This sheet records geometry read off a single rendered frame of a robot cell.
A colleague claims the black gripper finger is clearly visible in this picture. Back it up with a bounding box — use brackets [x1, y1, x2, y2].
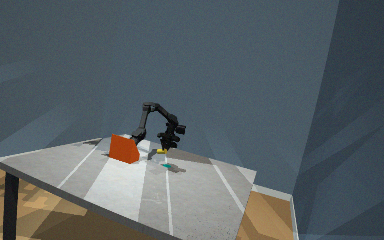
[160, 139, 169, 151]
[165, 144, 174, 151]

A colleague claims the yellow tall cylinder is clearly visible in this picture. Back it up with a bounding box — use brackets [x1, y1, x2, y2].
[157, 149, 168, 155]

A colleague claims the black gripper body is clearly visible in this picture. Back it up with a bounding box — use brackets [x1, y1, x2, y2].
[157, 130, 178, 148]

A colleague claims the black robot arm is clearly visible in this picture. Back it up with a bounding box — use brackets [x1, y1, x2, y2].
[130, 102, 186, 146]

